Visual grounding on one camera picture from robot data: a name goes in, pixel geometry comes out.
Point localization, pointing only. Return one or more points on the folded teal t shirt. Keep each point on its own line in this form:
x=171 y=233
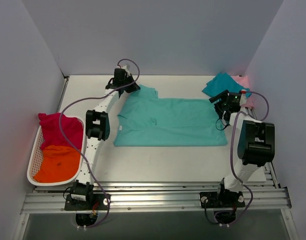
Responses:
x=224 y=81

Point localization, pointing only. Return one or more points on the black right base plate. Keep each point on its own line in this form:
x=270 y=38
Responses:
x=214 y=200

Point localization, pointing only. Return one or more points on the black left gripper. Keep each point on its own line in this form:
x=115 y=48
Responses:
x=129 y=85

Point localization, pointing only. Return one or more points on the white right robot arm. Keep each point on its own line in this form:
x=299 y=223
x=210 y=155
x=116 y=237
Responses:
x=252 y=143

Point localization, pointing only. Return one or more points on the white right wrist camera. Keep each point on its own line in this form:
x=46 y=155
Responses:
x=244 y=96

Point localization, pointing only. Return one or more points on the white plastic laundry basket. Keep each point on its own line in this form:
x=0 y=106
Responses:
x=49 y=134

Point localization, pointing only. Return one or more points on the orange t shirt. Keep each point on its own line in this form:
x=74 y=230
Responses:
x=60 y=163

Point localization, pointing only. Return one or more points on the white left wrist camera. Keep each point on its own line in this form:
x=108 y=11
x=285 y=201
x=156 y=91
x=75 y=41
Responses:
x=126 y=67

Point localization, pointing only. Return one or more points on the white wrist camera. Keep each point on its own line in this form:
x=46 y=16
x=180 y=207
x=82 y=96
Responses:
x=126 y=67
x=244 y=96

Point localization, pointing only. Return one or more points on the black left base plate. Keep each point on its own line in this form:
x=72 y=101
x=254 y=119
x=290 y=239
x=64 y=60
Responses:
x=97 y=201

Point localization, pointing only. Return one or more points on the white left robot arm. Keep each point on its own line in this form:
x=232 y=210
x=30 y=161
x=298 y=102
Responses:
x=97 y=130

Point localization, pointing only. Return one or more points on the mint green t shirt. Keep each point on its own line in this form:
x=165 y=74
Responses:
x=146 y=120

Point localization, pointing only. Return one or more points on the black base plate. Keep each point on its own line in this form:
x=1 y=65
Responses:
x=97 y=201
x=214 y=200

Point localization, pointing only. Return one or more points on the aluminium rail frame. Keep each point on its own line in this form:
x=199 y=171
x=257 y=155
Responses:
x=158 y=179

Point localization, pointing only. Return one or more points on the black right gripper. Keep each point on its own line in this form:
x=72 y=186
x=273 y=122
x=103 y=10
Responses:
x=218 y=99

